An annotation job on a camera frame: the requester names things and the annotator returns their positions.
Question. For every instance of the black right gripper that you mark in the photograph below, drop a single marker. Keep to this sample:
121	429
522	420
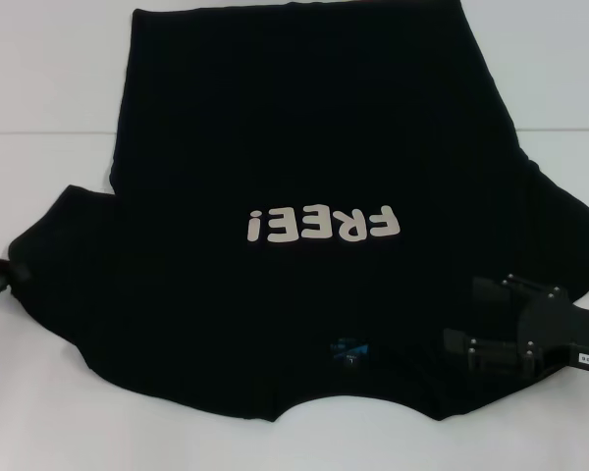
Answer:
554	329

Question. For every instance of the black shirt with FREE print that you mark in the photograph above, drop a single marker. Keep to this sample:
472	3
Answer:
294	122

